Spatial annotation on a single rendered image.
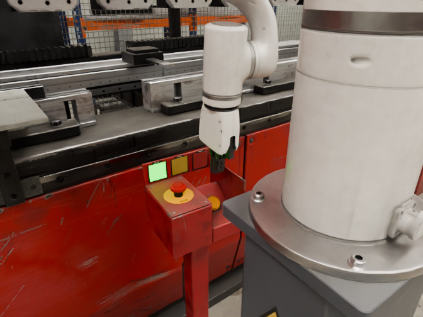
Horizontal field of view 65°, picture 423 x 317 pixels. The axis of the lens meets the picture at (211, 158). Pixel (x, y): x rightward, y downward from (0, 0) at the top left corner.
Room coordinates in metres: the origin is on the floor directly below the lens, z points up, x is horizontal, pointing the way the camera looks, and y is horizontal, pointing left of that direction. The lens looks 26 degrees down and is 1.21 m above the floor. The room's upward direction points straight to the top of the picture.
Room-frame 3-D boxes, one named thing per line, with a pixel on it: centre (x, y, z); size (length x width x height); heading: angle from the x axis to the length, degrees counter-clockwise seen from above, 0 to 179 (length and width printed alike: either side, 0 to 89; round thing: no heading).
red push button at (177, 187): (0.67, 0.08, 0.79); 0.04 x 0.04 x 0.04
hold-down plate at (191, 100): (1.09, 0.03, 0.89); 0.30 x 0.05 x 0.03; 126
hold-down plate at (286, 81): (1.32, -0.30, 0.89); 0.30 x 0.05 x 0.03; 126
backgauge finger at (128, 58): (1.22, 0.21, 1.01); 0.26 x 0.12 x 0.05; 36
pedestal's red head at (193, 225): (0.71, 0.04, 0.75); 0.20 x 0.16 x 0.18; 122
